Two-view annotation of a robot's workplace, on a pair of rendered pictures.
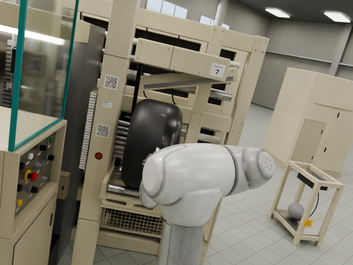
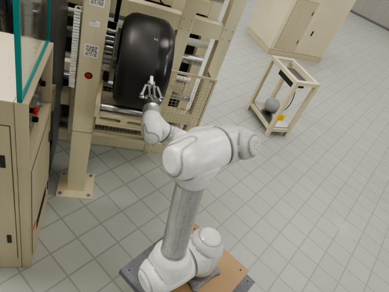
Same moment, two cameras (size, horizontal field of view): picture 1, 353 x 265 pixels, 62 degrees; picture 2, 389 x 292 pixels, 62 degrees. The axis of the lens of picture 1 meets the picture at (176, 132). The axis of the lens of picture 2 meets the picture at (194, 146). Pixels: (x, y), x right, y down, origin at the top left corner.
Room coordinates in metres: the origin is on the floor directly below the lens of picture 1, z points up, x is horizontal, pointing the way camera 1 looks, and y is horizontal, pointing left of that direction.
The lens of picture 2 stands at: (-0.08, 0.20, 2.11)
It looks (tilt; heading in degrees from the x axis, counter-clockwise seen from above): 38 degrees down; 342
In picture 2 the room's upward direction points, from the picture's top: 23 degrees clockwise
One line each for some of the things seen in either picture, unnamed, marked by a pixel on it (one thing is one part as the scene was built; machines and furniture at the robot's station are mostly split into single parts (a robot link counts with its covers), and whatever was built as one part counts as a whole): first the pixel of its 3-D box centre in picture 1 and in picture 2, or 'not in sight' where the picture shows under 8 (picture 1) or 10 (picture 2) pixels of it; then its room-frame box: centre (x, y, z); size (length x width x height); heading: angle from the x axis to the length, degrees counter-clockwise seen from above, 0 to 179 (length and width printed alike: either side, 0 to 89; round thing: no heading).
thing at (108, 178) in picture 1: (110, 176); (99, 92); (1.75, 0.35, 0.90); 0.40 x 0.03 x 0.10; 5
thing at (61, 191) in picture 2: not in sight; (76, 183); (1.72, 0.43, 0.01); 0.27 x 0.27 x 0.02; 5
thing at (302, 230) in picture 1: (303, 202); (279, 97); (3.32, -1.67, 0.40); 0.60 x 0.35 x 0.80; 16
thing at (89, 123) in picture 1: (89, 131); (75, 49); (1.68, 0.51, 1.19); 0.05 x 0.04 x 0.48; 5
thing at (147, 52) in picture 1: (182, 60); not in sight; (2.07, 0.08, 1.71); 0.61 x 0.25 x 0.15; 95
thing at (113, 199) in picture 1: (132, 201); (125, 118); (1.62, 0.16, 0.84); 0.36 x 0.09 x 0.06; 95
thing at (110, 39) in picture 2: (116, 136); (100, 44); (2.12, 0.43, 1.05); 0.20 x 0.15 x 0.30; 95
